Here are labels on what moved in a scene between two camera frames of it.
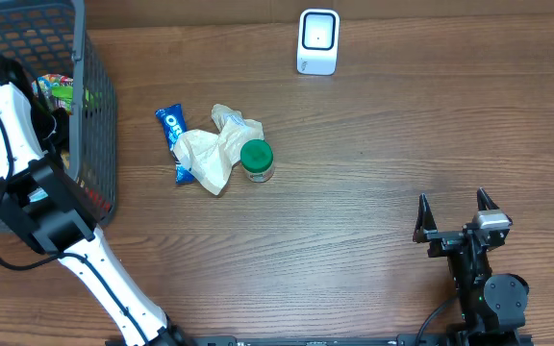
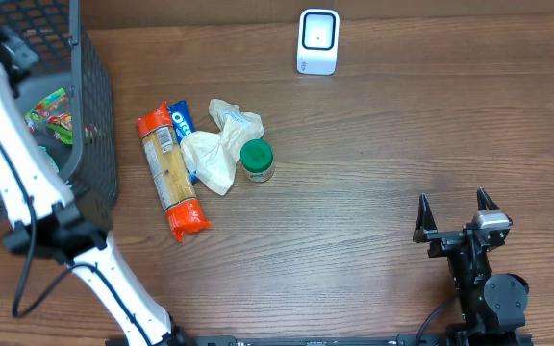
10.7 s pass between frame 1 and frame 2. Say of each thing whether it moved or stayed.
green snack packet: moved
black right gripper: stayed
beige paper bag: stayed
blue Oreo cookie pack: moved
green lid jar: stayed
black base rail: stayed
